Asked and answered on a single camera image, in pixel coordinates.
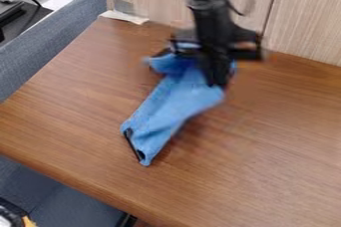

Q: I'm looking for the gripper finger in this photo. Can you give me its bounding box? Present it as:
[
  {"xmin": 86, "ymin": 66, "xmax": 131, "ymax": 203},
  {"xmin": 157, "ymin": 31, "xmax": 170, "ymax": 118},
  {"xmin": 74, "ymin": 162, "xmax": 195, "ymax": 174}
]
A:
[{"xmin": 202, "ymin": 60, "xmax": 232, "ymax": 89}]

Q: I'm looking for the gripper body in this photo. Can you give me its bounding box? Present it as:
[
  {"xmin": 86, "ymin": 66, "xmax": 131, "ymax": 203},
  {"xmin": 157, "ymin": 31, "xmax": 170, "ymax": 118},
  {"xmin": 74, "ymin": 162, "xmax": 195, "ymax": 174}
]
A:
[{"xmin": 168, "ymin": 0, "xmax": 264, "ymax": 64}]

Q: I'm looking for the blue cloth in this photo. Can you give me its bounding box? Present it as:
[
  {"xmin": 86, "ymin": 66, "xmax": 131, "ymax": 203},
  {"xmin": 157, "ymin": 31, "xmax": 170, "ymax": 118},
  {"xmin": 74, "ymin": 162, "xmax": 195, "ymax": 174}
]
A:
[{"xmin": 118, "ymin": 42, "xmax": 237, "ymax": 167}]

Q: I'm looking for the toy stove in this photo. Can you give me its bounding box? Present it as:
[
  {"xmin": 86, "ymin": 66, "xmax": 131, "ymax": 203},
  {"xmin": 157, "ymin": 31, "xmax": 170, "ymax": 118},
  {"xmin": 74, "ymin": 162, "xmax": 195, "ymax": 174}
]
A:
[{"xmin": 0, "ymin": 0, "xmax": 55, "ymax": 45}]

